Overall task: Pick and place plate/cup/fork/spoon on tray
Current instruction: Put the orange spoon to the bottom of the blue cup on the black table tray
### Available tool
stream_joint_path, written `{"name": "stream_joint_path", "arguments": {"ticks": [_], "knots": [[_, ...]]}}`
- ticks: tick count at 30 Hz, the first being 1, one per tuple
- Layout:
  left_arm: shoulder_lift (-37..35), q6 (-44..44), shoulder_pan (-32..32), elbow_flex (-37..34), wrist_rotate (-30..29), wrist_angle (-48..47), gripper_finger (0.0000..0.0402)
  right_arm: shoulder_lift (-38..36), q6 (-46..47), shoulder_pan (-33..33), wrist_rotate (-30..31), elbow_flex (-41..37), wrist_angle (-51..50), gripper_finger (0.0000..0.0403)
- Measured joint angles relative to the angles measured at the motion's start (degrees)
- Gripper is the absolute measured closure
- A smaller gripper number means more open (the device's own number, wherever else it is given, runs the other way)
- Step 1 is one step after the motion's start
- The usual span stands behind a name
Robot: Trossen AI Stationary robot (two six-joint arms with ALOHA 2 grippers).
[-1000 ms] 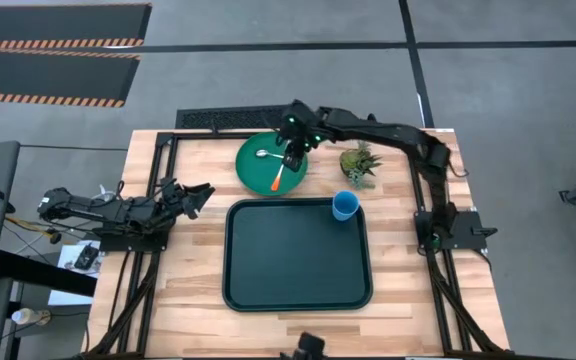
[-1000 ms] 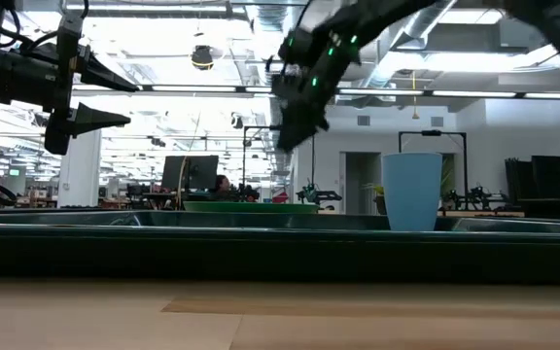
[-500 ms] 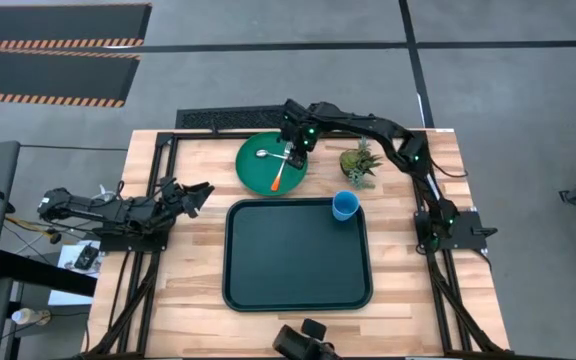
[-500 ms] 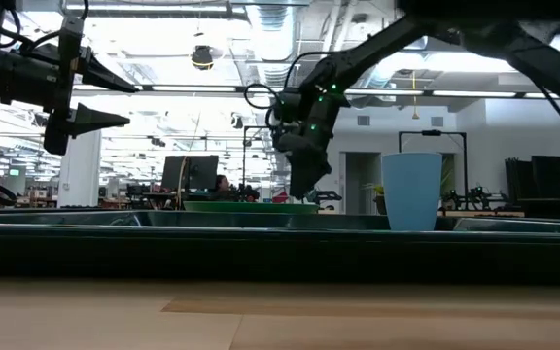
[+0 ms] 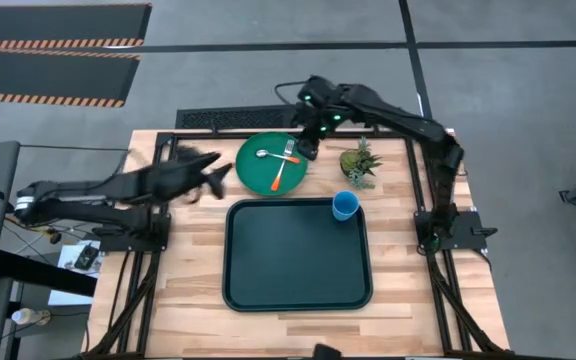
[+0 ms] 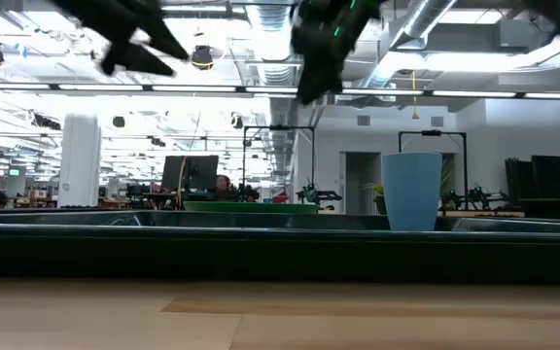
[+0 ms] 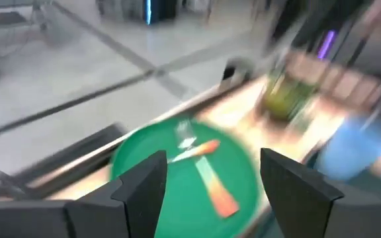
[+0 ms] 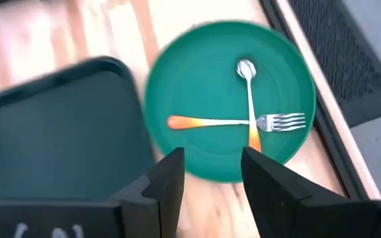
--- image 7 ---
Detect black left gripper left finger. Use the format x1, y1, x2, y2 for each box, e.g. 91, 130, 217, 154
63, 149, 169, 238

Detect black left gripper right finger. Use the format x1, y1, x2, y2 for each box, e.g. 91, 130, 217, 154
260, 147, 345, 238

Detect green round plate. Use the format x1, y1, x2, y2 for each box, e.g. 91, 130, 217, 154
108, 116, 261, 238

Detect blue plastic cup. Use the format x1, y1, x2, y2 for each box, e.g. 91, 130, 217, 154
313, 114, 381, 182

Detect fork with orange handle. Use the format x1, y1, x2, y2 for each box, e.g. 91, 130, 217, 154
174, 119, 240, 219

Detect spoon with orange handle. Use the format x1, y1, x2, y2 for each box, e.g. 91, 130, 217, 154
167, 139, 221, 164

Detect yellow-green cup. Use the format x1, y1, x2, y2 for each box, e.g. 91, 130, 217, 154
262, 69, 318, 122

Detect black computer tower blue light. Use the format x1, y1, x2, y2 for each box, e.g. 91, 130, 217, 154
142, 0, 179, 26

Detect black table frame rail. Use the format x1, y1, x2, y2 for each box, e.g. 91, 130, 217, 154
0, 122, 129, 201

